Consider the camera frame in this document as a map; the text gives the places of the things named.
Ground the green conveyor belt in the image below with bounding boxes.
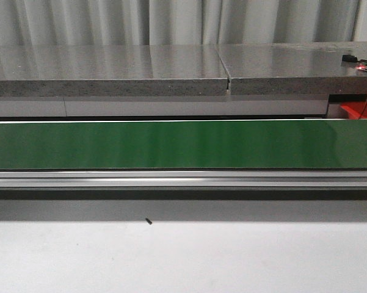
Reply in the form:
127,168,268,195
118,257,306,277
0,120,367,170

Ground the grey stone countertop slab right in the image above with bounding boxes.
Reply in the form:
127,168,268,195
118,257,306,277
217,42,367,95

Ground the grey stone countertop slab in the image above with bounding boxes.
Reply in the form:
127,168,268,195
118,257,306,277
0,45,228,97
217,42,367,95

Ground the white cabinet panel under counter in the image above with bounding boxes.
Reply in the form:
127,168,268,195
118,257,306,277
0,94,329,118

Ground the red plastic bin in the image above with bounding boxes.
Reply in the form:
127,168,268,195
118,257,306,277
340,102,367,120

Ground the grey stone countertop slab left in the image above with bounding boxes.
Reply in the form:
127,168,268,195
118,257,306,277
0,45,228,97

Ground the black connector plug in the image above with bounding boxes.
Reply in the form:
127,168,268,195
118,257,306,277
342,54,358,63

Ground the grey curtain backdrop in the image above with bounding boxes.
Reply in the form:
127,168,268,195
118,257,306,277
0,1,367,46

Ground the aluminium conveyor side rail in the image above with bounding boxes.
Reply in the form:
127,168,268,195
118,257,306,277
0,170,367,190

